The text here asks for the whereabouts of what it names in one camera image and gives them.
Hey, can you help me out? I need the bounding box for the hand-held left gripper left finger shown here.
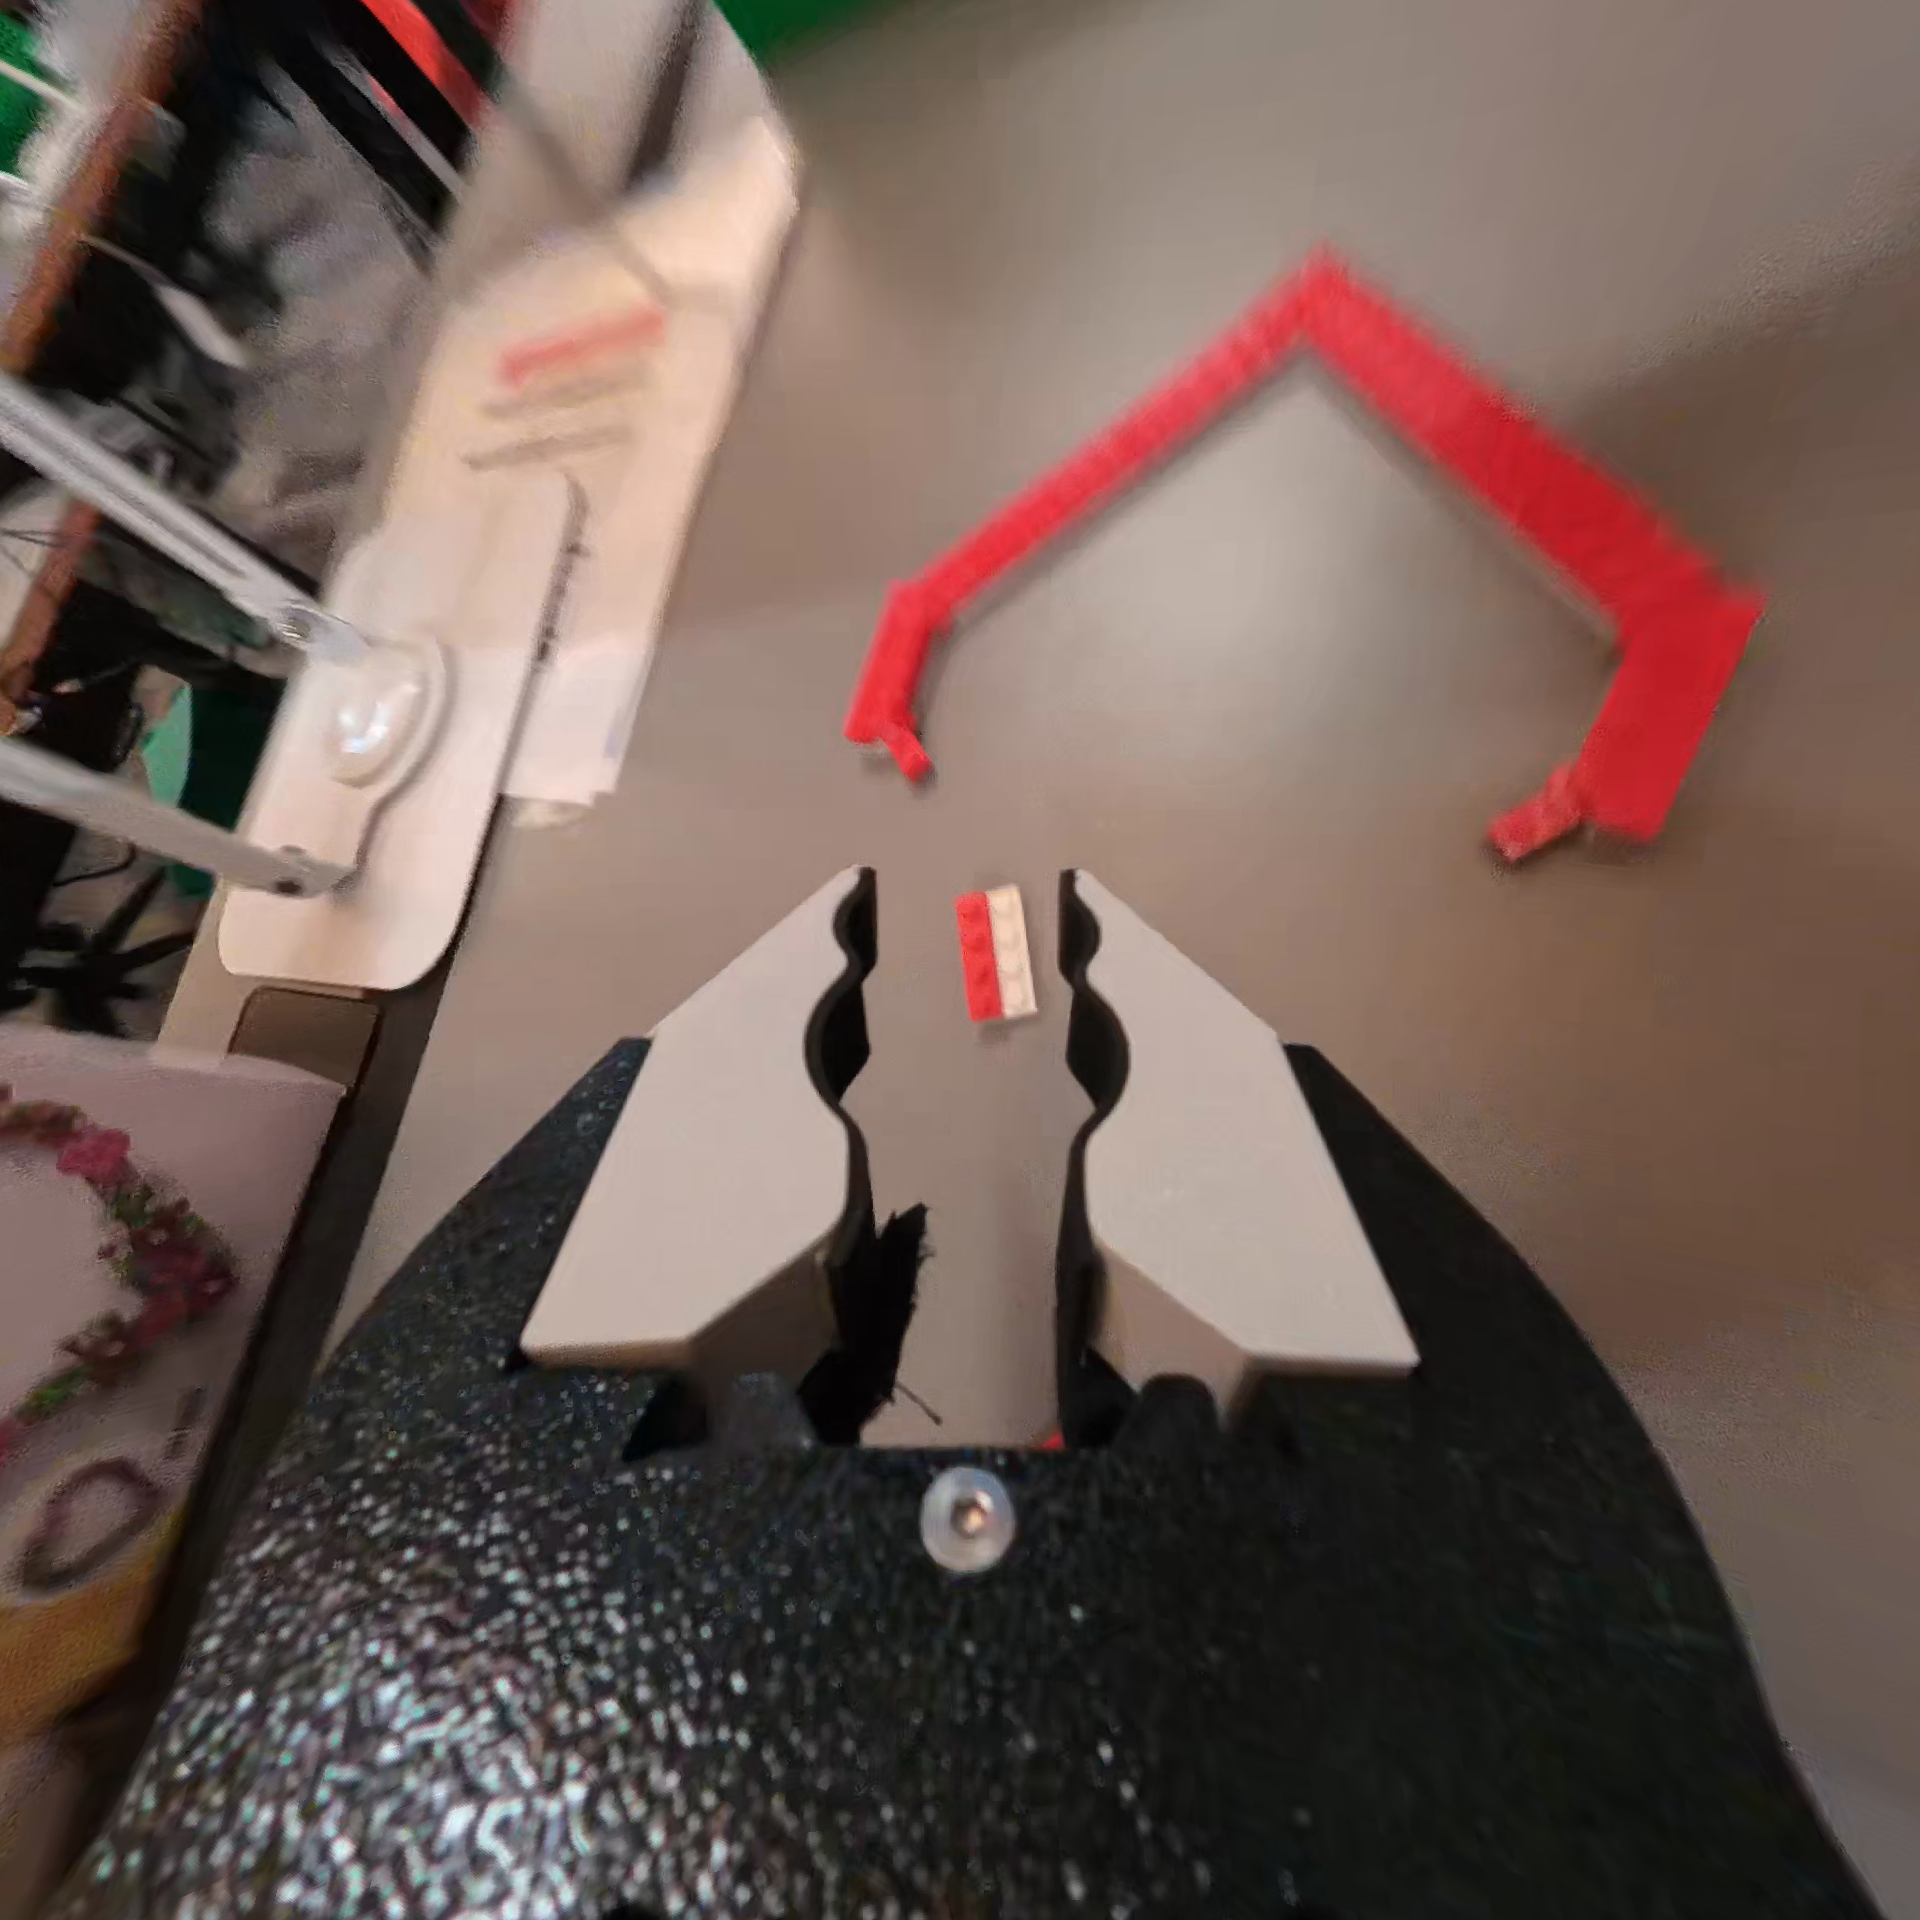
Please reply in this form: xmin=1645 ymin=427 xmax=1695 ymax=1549
xmin=518 ymin=864 xmax=879 ymax=1378

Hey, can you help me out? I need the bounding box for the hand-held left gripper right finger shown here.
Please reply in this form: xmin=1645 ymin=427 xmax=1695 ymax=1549
xmin=1057 ymin=864 xmax=1422 ymax=1384

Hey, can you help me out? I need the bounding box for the red and white lego piece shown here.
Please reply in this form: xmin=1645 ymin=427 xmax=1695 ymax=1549
xmin=954 ymin=882 xmax=1041 ymax=1026

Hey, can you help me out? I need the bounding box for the white plastic blister pack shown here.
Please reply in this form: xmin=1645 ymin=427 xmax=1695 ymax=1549
xmin=214 ymin=477 xmax=589 ymax=995

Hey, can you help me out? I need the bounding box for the box with flower wreath print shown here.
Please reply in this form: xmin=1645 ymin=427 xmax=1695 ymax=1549
xmin=0 ymin=1030 xmax=349 ymax=1749

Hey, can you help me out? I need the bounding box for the metal rod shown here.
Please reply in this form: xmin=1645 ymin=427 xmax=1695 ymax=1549
xmin=0 ymin=372 xmax=369 ymax=664
xmin=0 ymin=739 xmax=366 ymax=902

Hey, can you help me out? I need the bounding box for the white sheet with red stripes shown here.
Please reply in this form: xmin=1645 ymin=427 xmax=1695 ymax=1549
xmin=431 ymin=112 xmax=804 ymax=805

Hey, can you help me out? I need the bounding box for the red lego frame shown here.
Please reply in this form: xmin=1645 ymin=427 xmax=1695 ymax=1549
xmin=841 ymin=247 xmax=1769 ymax=866

